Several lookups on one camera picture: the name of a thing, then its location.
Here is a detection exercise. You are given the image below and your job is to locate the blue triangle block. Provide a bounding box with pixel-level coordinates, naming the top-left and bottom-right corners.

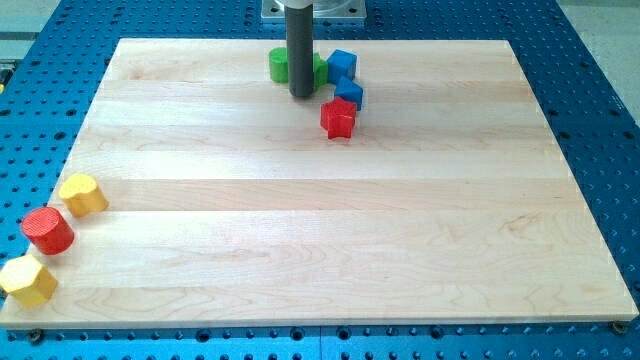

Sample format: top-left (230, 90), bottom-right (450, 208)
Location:
top-left (334, 76), bottom-right (364, 111)

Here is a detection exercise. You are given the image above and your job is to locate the blue cube block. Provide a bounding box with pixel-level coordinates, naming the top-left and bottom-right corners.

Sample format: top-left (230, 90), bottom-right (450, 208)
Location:
top-left (327, 49), bottom-right (357, 85)

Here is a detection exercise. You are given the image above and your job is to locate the red star block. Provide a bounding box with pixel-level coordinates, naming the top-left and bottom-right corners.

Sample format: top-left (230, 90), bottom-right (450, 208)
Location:
top-left (320, 96), bottom-right (357, 139)

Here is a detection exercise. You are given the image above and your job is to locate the wooden board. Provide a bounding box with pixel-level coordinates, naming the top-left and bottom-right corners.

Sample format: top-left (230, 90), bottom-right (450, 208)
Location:
top-left (1, 38), bottom-right (638, 329)

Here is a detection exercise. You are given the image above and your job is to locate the green block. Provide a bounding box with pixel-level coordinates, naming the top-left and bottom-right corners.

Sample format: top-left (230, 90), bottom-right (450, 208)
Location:
top-left (268, 47), bottom-right (329, 91)

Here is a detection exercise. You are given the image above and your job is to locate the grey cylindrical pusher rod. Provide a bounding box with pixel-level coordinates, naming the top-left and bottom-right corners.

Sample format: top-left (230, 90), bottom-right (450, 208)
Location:
top-left (283, 0), bottom-right (314, 98)

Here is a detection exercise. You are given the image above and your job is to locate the yellow heart block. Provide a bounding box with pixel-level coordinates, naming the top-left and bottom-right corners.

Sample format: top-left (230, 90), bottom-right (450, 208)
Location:
top-left (58, 173), bottom-right (109, 217)

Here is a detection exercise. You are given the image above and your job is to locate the red cylinder block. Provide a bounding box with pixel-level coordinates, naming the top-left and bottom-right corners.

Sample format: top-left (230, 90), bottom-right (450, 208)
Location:
top-left (21, 207), bottom-right (74, 255)

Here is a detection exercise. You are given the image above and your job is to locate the yellow hexagon block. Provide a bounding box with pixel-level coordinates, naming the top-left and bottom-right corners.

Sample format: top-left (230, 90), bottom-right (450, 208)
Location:
top-left (1, 254), bottom-right (59, 308)

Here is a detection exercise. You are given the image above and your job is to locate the clear acrylic mount plate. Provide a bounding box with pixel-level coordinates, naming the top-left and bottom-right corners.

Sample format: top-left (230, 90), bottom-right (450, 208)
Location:
top-left (260, 0), bottom-right (367, 22)

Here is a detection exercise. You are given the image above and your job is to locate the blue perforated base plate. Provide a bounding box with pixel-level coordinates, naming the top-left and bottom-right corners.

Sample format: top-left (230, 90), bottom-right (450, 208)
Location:
top-left (1, 1), bottom-right (639, 359)

